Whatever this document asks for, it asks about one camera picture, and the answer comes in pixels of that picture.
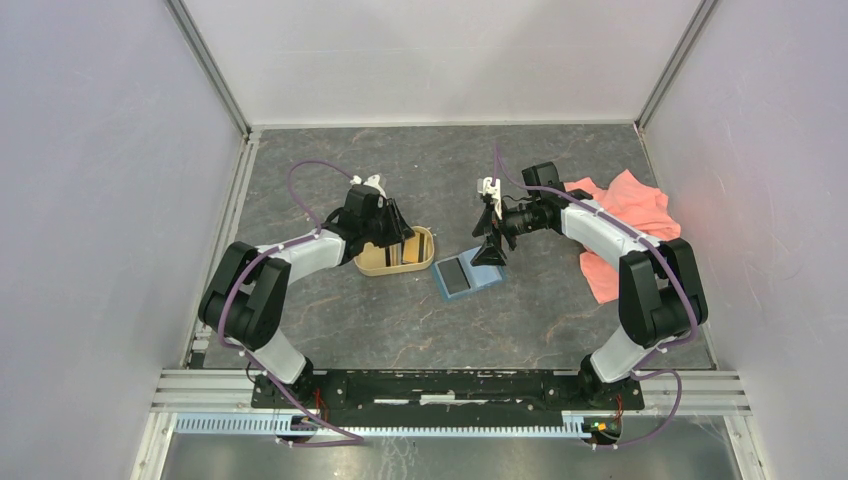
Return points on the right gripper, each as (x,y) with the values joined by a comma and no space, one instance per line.
(489,254)

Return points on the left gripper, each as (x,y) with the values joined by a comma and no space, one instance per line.
(399,228)

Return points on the beige card tray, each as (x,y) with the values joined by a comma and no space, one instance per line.
(414,254)

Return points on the blue card holder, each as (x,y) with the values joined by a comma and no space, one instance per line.
(480,278)

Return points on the dark grey card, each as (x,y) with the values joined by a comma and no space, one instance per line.
(452,277)

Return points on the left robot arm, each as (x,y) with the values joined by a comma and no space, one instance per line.
(244,300)

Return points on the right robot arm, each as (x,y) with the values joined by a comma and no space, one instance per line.
(661,302)

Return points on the pink cloth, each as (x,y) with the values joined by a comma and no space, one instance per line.
(641,207)

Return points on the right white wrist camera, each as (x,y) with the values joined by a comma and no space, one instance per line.
(489,189)

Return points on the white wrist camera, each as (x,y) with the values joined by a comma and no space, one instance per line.
(375,182)
(489,189)

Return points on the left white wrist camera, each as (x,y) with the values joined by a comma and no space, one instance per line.
(375,182)

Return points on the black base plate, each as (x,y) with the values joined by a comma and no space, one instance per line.
(460,398)

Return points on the aluminium frame rail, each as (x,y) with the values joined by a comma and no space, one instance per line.
(690,392)

